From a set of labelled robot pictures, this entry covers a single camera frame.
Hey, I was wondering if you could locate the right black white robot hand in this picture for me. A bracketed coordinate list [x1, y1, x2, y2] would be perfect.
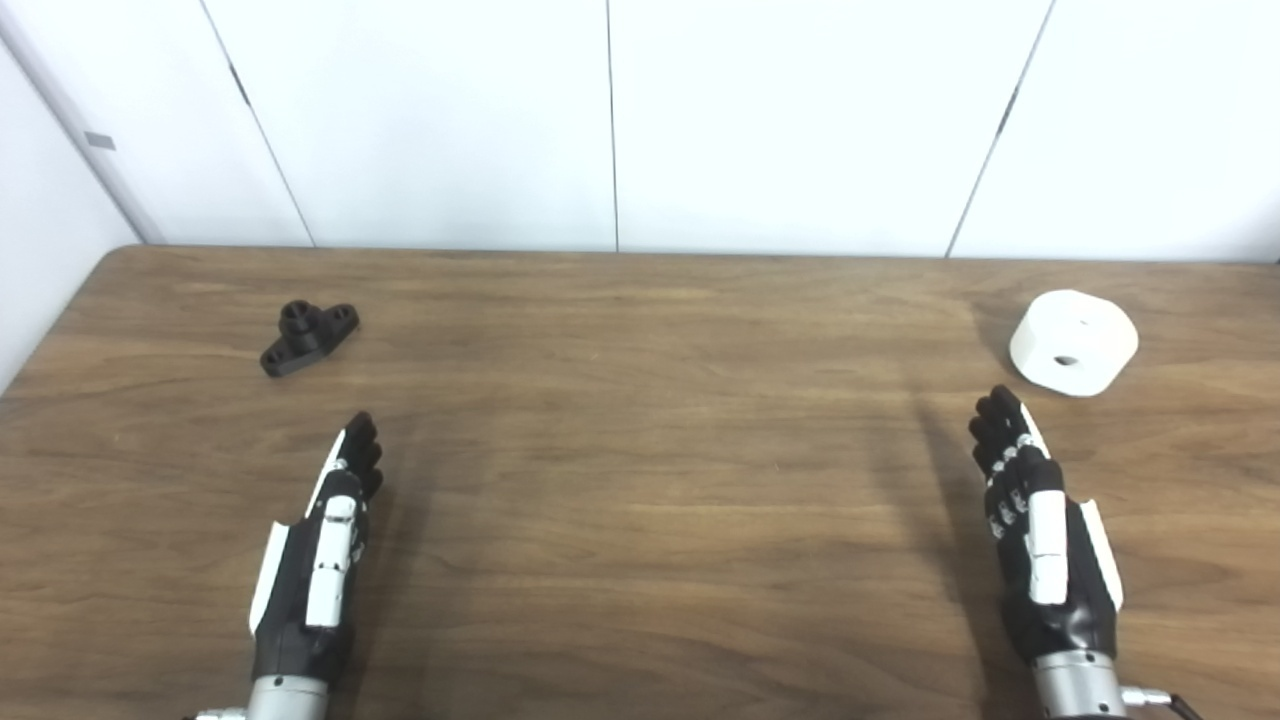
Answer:
[967, 385, 1125, 662]

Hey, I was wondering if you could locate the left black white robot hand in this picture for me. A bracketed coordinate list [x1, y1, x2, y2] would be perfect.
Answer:
[249, 410, 385, 681]

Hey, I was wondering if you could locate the black flanged holder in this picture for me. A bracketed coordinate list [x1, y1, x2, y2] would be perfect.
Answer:
[260, 300, 361, 378]

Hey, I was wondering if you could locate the round white piece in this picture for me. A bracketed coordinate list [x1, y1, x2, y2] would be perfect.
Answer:
[1008, 289, 1140, 398]

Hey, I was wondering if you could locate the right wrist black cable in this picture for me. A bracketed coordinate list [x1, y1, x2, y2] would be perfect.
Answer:
[1120, 685, 1207, 720]

